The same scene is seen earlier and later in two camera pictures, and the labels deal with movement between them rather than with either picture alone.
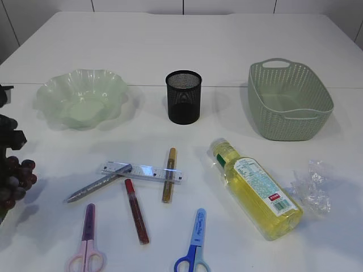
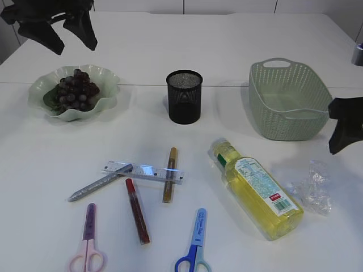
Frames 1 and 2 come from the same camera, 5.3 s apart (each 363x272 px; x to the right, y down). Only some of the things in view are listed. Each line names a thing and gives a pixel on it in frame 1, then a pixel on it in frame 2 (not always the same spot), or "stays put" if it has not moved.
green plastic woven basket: x=288 y=101 stays put
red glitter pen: x=138 y=212 stays put
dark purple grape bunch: x=15 y=178 -> x=76 y=93
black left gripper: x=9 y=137 -> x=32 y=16
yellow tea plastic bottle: x=275 y=212 stays put
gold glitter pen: x=168 y=188 stays put
